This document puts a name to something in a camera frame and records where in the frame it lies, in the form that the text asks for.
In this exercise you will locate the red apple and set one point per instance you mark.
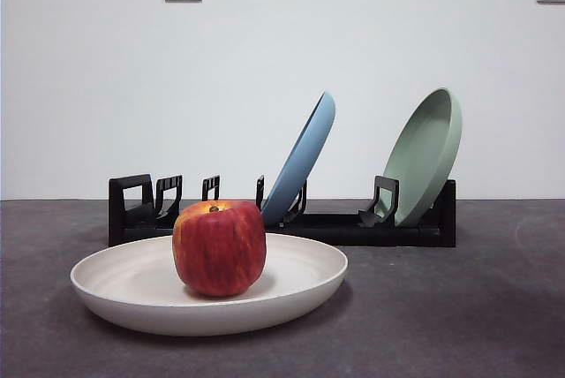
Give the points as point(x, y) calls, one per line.
point(220, 250)

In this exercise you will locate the cream yellow plate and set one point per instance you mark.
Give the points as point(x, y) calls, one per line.
point(132, 289)

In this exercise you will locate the blue plate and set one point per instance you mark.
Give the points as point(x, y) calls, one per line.
point(304, 157)

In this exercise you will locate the black plate rack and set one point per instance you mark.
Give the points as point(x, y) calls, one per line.
point(353, 232)

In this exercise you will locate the green plate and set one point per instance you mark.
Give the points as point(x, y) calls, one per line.
point(419, 157)

